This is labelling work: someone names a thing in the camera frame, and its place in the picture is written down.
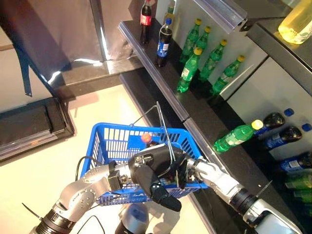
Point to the black low display base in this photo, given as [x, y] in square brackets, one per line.
[24, 122]

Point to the dark cola bottle red cap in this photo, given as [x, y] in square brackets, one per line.
[146, 138]
[146, 19]

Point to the dark blue metal strut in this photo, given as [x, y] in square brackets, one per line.
[25, 80]

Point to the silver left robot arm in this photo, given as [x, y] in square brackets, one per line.
[78, 192]

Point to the large yellow tea bottle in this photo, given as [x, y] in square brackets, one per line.
[297, 26]

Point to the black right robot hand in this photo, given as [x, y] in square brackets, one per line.
[181, 168]

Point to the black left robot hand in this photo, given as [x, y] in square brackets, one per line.
[151, 165]

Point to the blue plastic shopping basket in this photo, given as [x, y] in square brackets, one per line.
[114, 143]

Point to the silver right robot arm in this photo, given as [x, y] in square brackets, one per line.
[219, 180]

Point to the green drink can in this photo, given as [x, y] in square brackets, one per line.
[298, 181]
[303, 195]

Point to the small yellow tea bottle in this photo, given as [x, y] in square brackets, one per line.
[169, 14]

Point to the silver left robot leg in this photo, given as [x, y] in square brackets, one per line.
[134, 219]

